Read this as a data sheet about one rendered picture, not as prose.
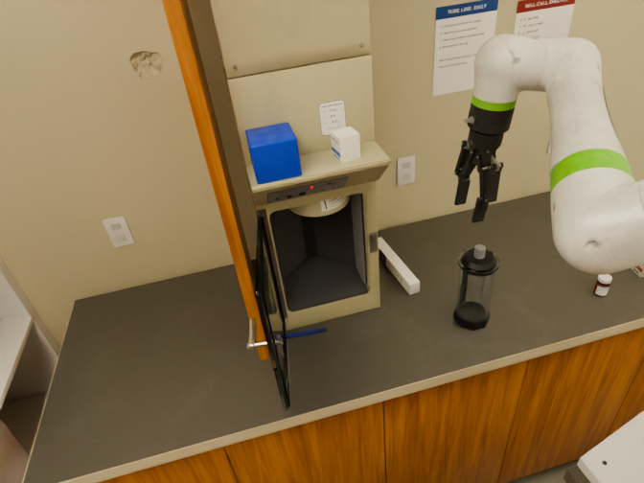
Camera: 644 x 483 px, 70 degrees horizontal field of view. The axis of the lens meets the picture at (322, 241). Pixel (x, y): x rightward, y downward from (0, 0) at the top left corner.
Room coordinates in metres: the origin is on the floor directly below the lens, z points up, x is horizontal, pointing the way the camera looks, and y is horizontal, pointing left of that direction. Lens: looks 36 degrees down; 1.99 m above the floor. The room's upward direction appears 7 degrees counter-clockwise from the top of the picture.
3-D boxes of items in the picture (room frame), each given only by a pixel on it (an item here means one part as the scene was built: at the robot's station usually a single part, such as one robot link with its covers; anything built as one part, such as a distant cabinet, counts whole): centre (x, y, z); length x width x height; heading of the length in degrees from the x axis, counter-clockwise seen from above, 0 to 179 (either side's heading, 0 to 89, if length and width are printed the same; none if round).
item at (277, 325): (0.82, 0.14, 1.19); 0.30 x 0.01 x 0.40; 1
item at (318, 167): (0.96, -0.01, 1.46); 0.32 x 0.11 x 0.10; 100
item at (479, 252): (0.95, -0.42, 1.18); 0.09 x 0.09 x 0.07
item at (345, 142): (0.97, -0.08, 1.54); 0.05 x 0.05 x 0.06; 18
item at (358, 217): (1.14, 0.02, 1.19); 0.26 x 0.24 x 0.35; 100
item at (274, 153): (0.95, 0.08, 1.56); 0.10 x 0.10 x 0.09; 10
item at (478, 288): (0.95, -0.42, 1.06); 0.11 x 0.11 x 0.21
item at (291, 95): (1.14, 0.02, 1.33); 0.32 x 0.25 x 0.77; 100
